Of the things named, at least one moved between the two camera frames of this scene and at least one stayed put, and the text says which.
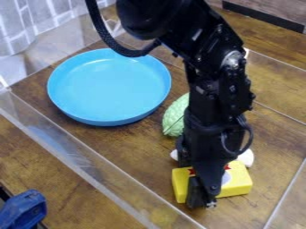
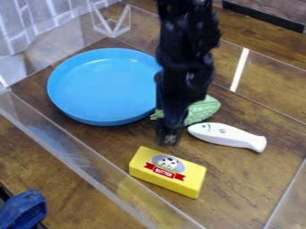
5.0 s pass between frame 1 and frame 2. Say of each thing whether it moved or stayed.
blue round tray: stayed
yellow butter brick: moved
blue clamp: stayed
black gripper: moved
